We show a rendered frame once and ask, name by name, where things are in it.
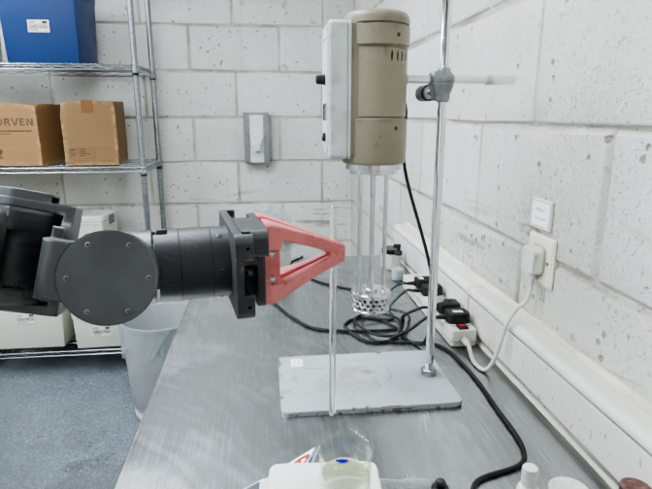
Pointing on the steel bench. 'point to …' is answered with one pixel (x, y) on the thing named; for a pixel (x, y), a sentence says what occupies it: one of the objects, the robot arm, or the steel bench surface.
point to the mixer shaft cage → (372, 297)
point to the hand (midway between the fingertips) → (334, 251)
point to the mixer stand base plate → (362, 384)
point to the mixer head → (366, 89)
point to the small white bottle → (529, 476)
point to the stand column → (437, 197)
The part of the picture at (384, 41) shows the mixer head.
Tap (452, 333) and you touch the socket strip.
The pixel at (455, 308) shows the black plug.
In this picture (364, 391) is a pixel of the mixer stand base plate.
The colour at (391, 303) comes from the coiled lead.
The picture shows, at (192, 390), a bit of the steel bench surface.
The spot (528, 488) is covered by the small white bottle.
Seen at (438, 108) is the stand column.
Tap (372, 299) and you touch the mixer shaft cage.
